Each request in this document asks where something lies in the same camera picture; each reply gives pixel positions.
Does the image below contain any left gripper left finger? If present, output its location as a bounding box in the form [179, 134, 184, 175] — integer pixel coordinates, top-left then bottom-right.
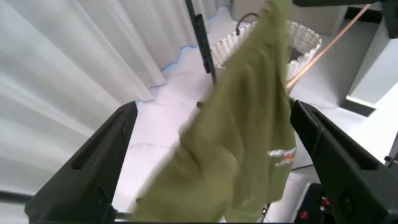
[24, 101, 138, 224]

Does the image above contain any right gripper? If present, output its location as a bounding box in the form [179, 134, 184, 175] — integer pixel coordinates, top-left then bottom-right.
[292, 0, 398, 40]

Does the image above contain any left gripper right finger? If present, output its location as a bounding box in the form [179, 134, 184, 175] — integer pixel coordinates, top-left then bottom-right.
[289, 99, 398, 224]

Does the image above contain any pink clothes hanger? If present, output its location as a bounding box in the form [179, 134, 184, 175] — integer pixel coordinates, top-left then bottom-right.
[285, 3, 373, 91]

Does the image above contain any green long-sleeved shirt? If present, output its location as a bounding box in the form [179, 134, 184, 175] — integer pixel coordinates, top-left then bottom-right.
[130, 0, 298, 223]

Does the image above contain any white laundry basket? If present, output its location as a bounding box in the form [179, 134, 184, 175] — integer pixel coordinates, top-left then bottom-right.
[211, 12, 323, 83]

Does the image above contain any black clothes rack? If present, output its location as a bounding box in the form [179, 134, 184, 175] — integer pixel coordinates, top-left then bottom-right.
[0, 0, 218, 220]

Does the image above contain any white curtain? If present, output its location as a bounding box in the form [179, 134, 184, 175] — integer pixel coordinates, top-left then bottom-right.
[0, 0, 233, 200]

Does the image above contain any black cable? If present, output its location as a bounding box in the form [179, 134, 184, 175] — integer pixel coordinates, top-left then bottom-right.
[290, 164, 315, 172]

